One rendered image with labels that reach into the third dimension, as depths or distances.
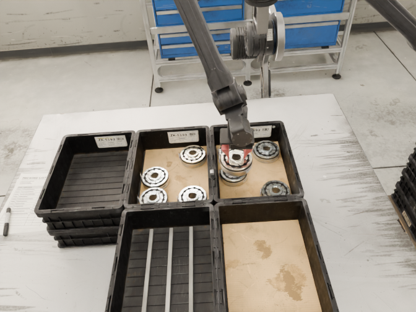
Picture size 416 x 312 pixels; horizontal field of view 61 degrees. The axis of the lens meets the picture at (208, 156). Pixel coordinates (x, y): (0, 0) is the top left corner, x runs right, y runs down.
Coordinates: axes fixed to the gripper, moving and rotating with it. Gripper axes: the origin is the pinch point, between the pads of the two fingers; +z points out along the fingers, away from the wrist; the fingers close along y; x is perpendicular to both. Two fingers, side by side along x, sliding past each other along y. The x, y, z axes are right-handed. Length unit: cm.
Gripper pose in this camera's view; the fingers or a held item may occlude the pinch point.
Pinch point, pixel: (236, 155)
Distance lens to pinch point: 113.8
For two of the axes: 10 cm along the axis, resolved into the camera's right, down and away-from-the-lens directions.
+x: 0.4, -7.4, 6.7
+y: 10.0, 0.0, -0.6
